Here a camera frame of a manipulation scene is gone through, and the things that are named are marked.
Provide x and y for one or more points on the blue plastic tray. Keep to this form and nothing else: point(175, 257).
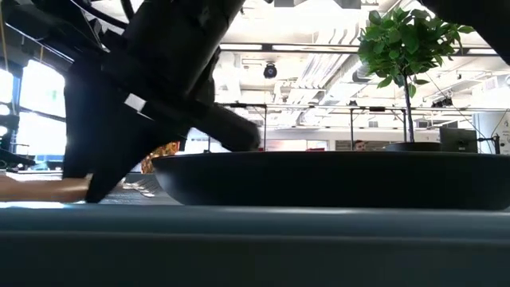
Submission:
point(255, 247)

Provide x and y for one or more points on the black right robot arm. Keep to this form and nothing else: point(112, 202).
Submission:
point(486, 20)

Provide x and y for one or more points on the amber ribbed glass cup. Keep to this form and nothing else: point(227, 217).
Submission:
point(159, 153)

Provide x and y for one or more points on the black computer monitor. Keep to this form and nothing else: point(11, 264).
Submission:
point(458, 140)

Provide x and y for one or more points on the black round plate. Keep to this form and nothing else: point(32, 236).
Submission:
point(318, 179)

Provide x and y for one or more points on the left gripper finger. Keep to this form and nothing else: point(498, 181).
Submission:
point(79, 127)
point(127, 147)

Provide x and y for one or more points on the green potted plant black pot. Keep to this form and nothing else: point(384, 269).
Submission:
point(402, 40)

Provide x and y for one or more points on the person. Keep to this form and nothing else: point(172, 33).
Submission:
point(359, 146)

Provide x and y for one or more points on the black overhead camera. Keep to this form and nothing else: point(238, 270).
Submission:
point(270, 71)

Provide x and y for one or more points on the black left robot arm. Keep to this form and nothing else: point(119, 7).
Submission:
point(48, 20)

